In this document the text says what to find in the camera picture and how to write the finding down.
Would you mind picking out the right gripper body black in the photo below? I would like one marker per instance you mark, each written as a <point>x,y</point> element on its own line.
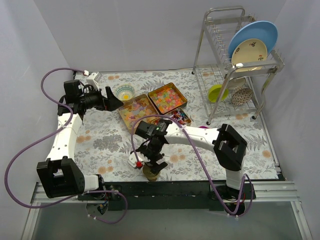
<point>155,162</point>

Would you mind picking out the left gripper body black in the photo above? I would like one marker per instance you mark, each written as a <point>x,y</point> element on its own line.
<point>105,100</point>

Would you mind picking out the gold round tin lid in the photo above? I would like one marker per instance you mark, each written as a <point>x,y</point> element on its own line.
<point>151,177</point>

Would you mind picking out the tin of jelly candies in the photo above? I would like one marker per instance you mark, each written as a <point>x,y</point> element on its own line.
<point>136,108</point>

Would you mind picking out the tin of lollipops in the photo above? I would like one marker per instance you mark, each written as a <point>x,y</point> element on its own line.
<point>180,116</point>

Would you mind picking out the tin of star candies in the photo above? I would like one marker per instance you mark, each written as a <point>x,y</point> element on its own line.
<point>167,98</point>

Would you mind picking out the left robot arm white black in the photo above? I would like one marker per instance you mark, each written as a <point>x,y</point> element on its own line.
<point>59,174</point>

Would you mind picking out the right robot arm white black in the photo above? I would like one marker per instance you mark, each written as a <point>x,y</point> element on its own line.
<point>227,144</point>

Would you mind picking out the patterned ceramic bowl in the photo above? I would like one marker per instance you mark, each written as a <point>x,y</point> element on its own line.
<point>125,92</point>

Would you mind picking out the floral tablecloth mat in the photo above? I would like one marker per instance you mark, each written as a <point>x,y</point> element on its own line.
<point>104,143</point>

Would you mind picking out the lime green bowl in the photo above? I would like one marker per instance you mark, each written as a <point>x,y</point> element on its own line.
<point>214,91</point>

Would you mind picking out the metal dish rack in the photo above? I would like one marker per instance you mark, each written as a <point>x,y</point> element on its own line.
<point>219,25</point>

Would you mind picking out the patterned dark bowl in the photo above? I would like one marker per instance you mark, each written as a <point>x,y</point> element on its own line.
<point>241,95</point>

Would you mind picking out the white bowl in rack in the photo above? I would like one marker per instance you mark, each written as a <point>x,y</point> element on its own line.
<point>236,82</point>

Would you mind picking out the cream plate with flowers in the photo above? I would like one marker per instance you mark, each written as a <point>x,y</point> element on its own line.
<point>250,50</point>

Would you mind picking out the blue plate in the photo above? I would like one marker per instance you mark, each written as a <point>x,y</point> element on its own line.
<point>263,30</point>

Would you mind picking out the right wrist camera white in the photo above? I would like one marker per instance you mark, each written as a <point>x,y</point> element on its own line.
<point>136,160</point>

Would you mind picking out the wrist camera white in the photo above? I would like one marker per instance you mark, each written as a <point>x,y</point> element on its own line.
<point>136,160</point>
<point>92,79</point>

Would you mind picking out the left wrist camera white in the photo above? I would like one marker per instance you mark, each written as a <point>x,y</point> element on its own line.
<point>92,79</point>

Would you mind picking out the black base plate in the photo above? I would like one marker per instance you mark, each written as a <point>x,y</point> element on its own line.
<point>171,195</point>

